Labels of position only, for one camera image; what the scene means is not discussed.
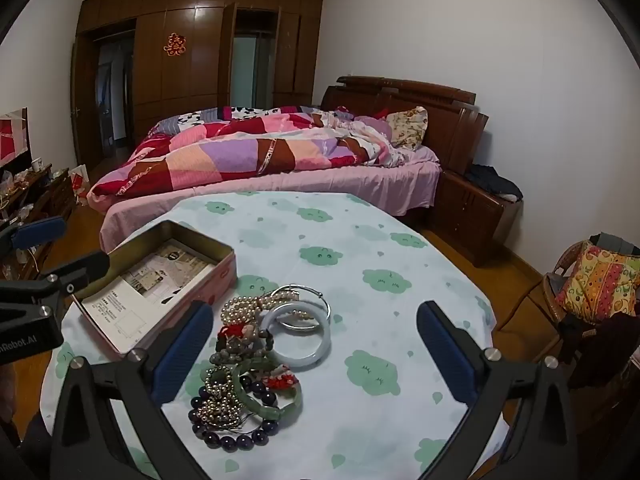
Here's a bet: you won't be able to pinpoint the colourful patterned cushion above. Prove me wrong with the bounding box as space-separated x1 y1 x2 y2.
555 245 640 321

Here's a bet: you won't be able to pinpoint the wooden bed with pink sheet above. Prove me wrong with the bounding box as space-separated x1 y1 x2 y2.
87 76 491 256

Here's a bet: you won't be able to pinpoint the wooden nightstand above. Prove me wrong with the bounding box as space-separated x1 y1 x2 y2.
432 169 526 268

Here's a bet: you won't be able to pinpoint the cluttered wooden cabinet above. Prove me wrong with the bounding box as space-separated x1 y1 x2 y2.
0 162 76 281

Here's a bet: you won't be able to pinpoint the wicker chair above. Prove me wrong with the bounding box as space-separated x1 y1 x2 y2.
542 232 640 401

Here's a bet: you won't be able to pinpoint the purple bead bracelet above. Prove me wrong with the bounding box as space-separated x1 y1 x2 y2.
189 380 281 453

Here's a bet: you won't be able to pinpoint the dark clothes on nightstand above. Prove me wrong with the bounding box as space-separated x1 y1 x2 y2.
465 164 523 203

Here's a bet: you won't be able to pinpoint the white jade bangle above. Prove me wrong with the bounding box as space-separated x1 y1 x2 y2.
260 302 332 372

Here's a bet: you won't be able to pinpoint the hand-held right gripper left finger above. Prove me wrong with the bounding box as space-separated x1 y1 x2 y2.
50 301 236 480

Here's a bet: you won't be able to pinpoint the floral pillow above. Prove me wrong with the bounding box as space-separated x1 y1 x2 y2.
386 106 429 151

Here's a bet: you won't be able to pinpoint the patchwork quilt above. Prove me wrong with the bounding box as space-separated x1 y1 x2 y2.
87 105 416 198

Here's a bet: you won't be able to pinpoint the brown wooden wardrobe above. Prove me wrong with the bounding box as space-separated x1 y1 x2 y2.
70 0 326 166

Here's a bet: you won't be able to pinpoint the red paper decoration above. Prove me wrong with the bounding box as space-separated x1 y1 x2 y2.
163 32 187 58

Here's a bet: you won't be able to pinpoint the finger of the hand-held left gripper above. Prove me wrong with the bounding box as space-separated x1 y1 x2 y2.
0 251 111 313
0 216 68 261

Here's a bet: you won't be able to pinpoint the silver bangle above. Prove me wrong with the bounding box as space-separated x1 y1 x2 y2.
270 285 332 331

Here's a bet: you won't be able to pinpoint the pink tin box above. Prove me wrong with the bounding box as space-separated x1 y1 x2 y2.
70 220 238 358

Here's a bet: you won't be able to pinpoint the printed paper sheet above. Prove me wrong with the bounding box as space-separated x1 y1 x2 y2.
80 237 221 356

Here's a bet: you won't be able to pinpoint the pearl necklace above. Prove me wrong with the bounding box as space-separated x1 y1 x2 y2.
220 285 311 328

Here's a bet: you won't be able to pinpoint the green jade bangle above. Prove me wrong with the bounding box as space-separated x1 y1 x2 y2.
231 360 303 418

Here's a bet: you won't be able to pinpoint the dark clothes on chair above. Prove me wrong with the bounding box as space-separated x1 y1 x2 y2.
557 310 640 391

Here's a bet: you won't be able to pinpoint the white and red paper bag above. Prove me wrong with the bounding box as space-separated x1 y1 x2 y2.
70 164 92 206

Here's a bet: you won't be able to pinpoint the red and white board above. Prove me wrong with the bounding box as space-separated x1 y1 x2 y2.
0 107 32 168

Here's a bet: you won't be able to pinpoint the red and white beaded charm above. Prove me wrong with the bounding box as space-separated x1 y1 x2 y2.
265 365 301 391

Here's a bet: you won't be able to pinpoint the gold bead necklace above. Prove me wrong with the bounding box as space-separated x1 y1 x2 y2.
195 367 251 428

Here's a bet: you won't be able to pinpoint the grey-brown bead bracelet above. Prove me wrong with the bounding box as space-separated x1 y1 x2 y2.
210 327 276 366

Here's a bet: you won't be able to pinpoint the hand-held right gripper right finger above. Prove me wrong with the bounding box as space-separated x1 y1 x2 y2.
416 301 574 480

